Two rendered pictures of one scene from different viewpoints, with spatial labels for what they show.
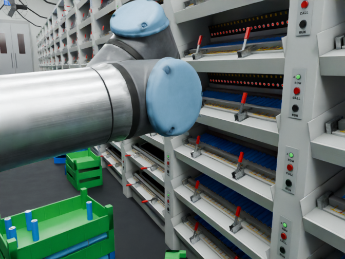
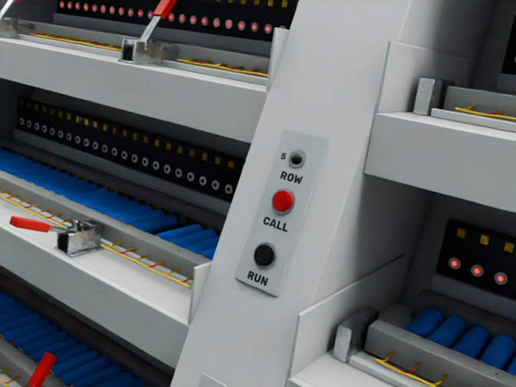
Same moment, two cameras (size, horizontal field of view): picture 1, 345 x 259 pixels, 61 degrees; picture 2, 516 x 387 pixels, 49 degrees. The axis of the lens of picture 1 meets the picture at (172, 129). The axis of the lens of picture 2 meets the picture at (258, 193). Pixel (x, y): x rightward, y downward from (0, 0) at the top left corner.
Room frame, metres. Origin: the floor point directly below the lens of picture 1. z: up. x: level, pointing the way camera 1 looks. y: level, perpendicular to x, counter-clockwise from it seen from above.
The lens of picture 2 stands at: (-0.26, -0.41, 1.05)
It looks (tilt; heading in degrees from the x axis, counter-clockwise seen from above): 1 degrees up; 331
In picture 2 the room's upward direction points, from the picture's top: 18 degrees clockwise
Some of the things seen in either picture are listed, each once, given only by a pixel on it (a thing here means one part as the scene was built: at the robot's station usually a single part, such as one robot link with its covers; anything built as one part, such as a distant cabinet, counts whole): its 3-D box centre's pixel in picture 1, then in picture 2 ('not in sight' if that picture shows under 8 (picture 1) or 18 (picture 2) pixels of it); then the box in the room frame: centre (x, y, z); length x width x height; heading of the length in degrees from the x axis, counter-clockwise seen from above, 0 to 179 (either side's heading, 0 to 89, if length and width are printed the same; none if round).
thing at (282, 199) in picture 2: not in sight; (283, 201); (0.10, -0.64, 1.05); 0.02 x 0.01 x 0.02; 28
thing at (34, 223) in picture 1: (35, 229); not in sight; (0.78, 0.41, 0.44); 0.02 x 0.02 x 0.06
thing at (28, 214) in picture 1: (29, 220); not in sight; (0.84, 0.45, 0.44); 0.02 x 0.02 x 0.06
